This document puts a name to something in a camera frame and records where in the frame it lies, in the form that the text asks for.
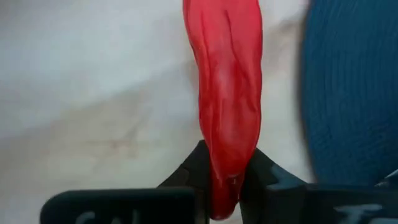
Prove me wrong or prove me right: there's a round dark blue woven mat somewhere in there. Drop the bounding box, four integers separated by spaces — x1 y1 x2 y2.
298 0 398 187

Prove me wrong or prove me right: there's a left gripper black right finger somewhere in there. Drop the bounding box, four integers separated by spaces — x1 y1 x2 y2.
238 147 398 224

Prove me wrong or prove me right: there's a red pepper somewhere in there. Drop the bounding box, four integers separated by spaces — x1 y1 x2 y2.
182 0 264 220

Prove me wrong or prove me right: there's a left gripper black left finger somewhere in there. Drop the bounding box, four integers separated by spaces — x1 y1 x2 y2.
39 139 214 224

